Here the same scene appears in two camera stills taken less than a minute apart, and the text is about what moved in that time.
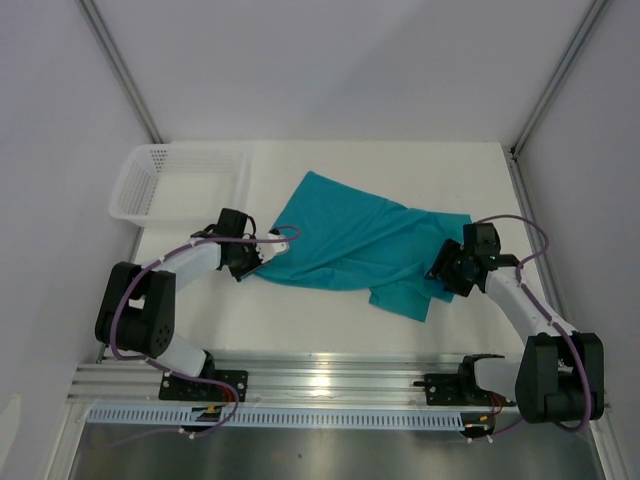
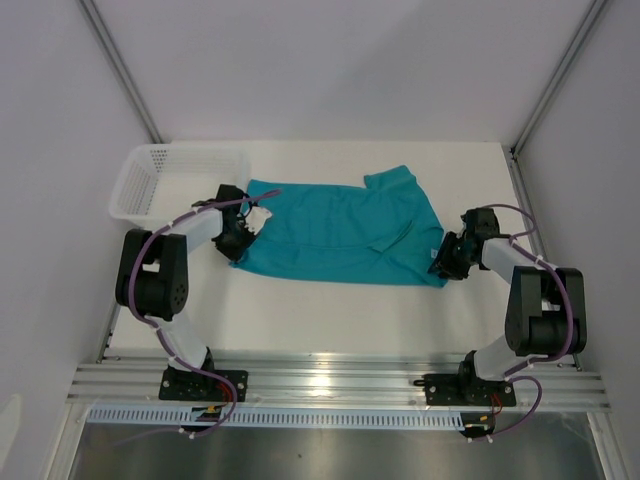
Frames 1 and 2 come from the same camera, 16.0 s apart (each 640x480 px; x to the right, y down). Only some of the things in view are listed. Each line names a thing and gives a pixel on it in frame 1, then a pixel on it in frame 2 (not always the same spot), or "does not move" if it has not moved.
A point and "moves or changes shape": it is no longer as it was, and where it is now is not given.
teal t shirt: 354,241 moves or changes shape
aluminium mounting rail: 306,379 does not move
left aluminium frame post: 124,71 does not move
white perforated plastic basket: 181,184 does not move
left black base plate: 174,387 does not move
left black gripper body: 247,259 → 232,244
